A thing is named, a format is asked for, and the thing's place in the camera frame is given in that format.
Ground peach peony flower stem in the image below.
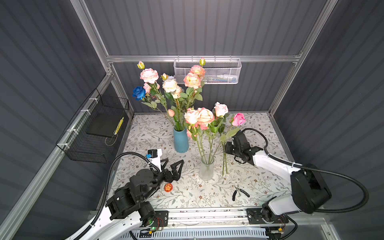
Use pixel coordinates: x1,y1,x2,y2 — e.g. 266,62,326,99
182,57,206,112

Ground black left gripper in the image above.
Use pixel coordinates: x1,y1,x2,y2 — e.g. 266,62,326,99
140,157,183,203

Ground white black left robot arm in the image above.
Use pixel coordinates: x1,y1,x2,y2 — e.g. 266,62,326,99
68,159,184,240

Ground blue artificial rose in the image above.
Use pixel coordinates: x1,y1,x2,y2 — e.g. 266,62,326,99
133,86,168,116

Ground white wire mesh basket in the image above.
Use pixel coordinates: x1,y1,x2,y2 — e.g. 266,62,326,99
173,58,242,85

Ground pink tulip flower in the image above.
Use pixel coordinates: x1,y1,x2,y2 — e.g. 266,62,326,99
168,109,182,132

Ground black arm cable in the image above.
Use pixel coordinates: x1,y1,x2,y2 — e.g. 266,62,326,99
71,151,161,240
241,127,370,214

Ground floral patterned table mat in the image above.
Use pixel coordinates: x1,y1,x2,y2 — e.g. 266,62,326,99
108,112,291,209

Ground large pink cream rose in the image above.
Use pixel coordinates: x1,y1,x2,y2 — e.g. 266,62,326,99
184,108,215,165

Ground teal ceramic vase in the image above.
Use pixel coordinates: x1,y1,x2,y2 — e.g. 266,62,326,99
174,128,189,153

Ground black wire wall basket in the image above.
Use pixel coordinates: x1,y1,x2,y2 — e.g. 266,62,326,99
57,90,130,164

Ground large pink peony flower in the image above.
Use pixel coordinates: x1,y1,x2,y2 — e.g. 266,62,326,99
137,61,174,127

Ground pale pink rose stem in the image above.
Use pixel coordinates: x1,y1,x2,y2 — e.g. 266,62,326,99
208,102,229,164

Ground magenta pink rose stem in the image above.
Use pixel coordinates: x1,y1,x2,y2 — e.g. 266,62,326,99
219,113,246,176

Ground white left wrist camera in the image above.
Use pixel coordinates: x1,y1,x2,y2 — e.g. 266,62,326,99
146,149,163,172

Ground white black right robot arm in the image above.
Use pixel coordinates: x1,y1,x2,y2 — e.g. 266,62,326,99
225,131,332,223

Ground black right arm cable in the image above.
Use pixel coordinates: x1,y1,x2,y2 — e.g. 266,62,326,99
241,127,370,214

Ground black handled pliers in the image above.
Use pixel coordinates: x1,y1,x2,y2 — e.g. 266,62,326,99
232,185,250,202

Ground red round sticker badge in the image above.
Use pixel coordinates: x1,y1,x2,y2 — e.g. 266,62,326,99
164,183,173,193

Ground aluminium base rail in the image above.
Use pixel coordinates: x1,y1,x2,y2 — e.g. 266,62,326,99
86,206,328,240

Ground clear ribbed glass vase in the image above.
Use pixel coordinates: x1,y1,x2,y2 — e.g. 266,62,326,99
199,155,215,181

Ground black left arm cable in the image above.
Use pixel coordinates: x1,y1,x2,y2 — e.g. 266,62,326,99
71,151,161,240

